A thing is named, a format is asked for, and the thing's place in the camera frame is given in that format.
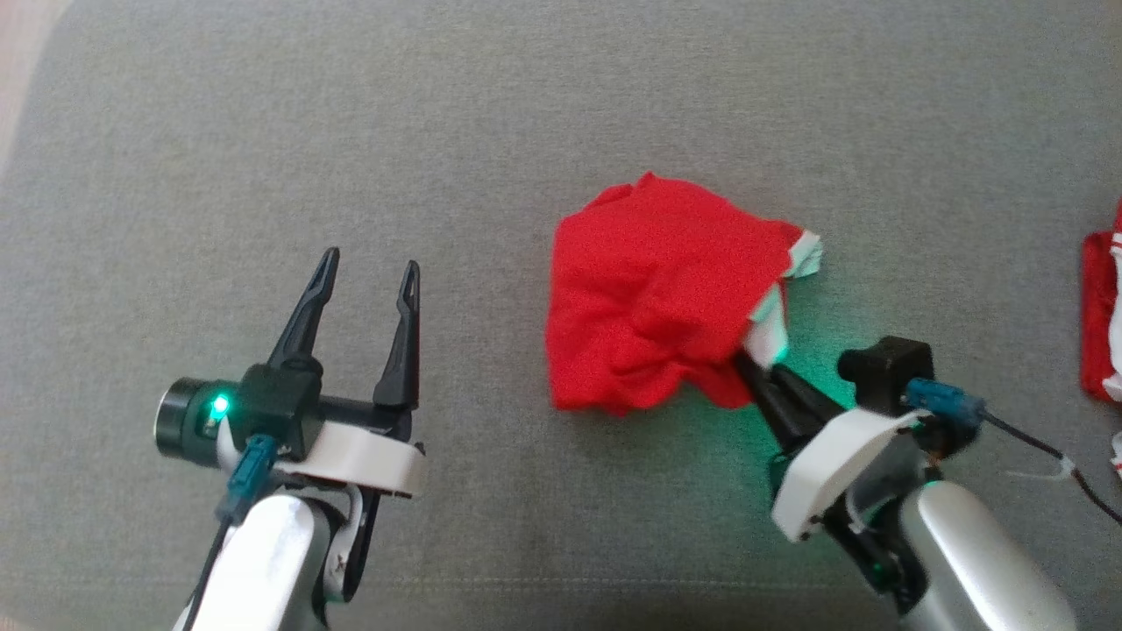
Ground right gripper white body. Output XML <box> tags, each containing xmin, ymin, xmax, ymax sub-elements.
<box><xmin>771</xmin><ymin>408</ymin><xmax>944</xmax><ymax>614</ymax></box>

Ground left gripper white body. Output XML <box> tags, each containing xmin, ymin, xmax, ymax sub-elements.
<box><xmin>155</xmin><ymin>377</ymin><xmax>428</xmax><ymax>606</ymax></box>

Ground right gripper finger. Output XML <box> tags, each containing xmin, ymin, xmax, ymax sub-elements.
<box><xmin>769</xmin><ymin>364</ymin><xmax>848</xmax><ymax>427</ymax></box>
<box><xmin>732</xmin><ymin>351</ymin><xmax>821</xmax><ymax>453</ymax></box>

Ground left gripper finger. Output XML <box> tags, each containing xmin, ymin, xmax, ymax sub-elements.
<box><xmin>267</xmin><ymin>247</ymin><xmax>341</xmax><ymax>374</ymax></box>
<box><xmin>374</xmin><ymin>260</ymin><xmax>422</xmax><ymax>409</ymax></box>

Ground red garment white trim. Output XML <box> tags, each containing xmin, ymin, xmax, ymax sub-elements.
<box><xmin>543</xmin><ymin>171</ymin><xmax>825</xmax><ymax>415</ymax></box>

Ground red shirt white striped sleeves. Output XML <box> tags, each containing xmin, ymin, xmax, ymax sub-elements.
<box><xmin>1080</xmin><ymin>200</ymin><xmax>1122</xmax><ymax>404</ymax></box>

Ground grey fabric sofa seat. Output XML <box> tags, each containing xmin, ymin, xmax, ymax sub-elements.
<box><xmin>0</xmin><ymin>0</ymin><xmax>1122</xmax><ymax>631</ymax></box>

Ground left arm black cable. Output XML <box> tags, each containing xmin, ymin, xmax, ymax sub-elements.
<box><xmin>188</xmin><ymin>434</ymin><xmax>281</xmax><ymax>631</ymax></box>

